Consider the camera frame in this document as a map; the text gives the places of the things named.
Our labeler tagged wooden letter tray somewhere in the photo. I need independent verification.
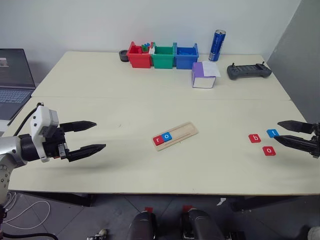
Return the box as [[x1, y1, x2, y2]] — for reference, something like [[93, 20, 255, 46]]
[[152, 121, 200, 152]]

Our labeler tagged dark rounded shape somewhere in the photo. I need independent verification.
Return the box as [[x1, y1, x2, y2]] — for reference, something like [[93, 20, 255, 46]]
[[125, 211, 159, 240], [180, 209, 226, 240]]

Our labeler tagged red plastic bin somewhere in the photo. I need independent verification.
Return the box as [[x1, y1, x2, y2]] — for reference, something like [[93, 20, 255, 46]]
[[126, 41, 152, 69]]

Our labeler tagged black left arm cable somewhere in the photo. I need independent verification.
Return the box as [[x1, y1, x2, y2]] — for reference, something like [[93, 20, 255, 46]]
[[6, 101, 45, 138]]

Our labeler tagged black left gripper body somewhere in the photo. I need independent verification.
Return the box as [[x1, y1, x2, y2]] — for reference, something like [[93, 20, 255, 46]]
[[43, 124, 70, 160]]

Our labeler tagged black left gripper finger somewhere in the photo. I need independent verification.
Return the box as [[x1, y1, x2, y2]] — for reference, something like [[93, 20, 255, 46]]
[[58, 120, 98, 133], [67, 144, 107, 163]]

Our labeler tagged red letter tile o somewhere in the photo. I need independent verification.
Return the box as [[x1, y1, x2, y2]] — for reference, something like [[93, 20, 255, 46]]
[[262, 145, 277, 157]]

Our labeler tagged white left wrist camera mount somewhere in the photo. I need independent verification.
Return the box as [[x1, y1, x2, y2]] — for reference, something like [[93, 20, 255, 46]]
[[29, 104, 60, 163]]

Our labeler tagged dark grey laptop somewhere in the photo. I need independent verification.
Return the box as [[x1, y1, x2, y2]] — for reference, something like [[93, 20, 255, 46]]
[[0, 48, 37, 121]]

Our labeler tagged green plastic bin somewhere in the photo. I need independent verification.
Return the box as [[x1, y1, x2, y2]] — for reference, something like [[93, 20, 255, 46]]
[[150, 42, 177, 70]]

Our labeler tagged black table frame bar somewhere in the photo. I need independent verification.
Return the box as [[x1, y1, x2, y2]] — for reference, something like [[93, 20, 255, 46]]
[[229, 194, 320, 213], [9, 190, 95, 207]]

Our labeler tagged red letter tile b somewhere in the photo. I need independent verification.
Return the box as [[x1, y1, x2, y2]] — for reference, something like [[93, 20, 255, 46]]
[[248, 133, 262, 144]]

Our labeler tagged white paper sheet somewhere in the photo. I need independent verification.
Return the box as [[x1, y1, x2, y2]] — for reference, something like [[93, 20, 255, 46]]
[[201, 60, 222, 78]]

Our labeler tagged white floor cable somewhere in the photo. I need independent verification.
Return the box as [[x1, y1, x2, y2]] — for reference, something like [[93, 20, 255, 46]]
[[0, 191, 51, 229]]

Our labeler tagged small black bowl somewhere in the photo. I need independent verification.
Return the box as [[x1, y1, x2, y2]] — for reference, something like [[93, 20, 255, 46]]
[[118, 49, 130, 62]]

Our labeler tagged grey handheld controller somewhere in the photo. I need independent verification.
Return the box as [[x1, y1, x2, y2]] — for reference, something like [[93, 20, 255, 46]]
[[226, 61, 273, 81]]

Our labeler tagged purple and white box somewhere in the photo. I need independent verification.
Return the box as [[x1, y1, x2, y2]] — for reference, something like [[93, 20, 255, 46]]
[[191, 61, 217, 89]]

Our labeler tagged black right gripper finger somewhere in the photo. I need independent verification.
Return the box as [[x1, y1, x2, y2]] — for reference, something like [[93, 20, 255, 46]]
[[277, 120, 314, 134], [273, 135, 312, 151]]

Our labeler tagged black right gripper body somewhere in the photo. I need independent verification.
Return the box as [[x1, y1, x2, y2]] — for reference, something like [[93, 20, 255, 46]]
[[309, 122, 320, 159]]

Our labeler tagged blue plastic bin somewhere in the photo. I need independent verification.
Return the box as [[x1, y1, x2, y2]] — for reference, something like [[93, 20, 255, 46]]
[[174, 42, 200, 70]]

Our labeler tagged blue drink can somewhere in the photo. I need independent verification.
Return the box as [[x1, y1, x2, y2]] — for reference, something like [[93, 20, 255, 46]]
[[208, 29, 227, 62]]

